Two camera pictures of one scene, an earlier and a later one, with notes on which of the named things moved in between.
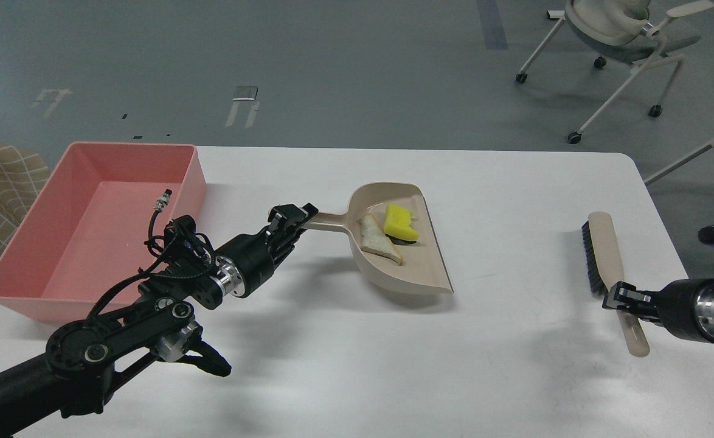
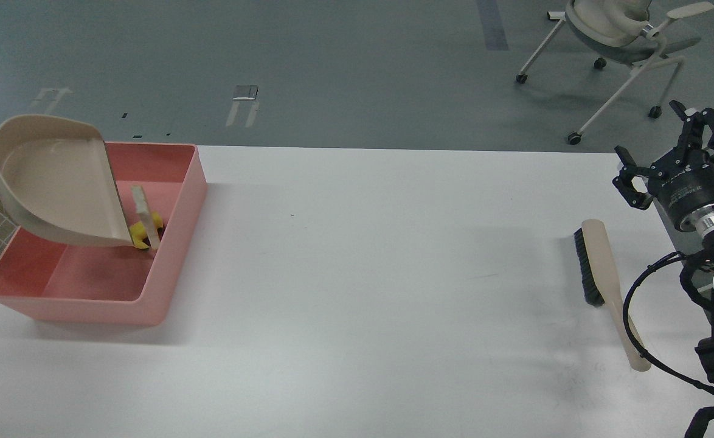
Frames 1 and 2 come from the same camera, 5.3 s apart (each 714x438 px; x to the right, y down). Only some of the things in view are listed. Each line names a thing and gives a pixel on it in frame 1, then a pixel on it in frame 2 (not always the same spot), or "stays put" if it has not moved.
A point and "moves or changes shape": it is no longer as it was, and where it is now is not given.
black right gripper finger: (625, 294) -> (628, 171)
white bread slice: (374, 241) -> (147, 215)
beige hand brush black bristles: (604, 269) moves or changes shape
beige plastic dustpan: (422, 266) -> (56, 177)
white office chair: (616, 31) stays put
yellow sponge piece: (397, 225) -> (138, 232)
